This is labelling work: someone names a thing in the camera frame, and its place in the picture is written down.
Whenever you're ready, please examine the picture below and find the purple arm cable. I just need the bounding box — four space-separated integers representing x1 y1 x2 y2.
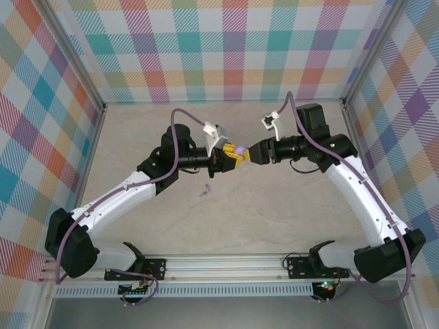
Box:
54 108 210 308
277 90 412 305

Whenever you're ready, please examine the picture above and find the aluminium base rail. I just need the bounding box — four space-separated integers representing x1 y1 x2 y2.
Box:
37 253 418 285

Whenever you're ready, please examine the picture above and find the aluminium side frame rail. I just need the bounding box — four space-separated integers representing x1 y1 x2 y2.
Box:
73 106 106 213
342 99 394 234

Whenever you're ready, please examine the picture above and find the white slotted cable duct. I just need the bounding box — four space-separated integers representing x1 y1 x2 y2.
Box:
54 286 315 298

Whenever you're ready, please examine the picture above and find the aluminium frame post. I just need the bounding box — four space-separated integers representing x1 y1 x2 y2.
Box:
342 0 403 106
40 0 106 114

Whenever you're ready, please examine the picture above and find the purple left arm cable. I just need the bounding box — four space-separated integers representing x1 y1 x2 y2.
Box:
54 108 210 308

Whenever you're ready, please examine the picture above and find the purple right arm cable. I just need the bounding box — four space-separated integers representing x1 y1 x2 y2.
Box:
277 90 412 305

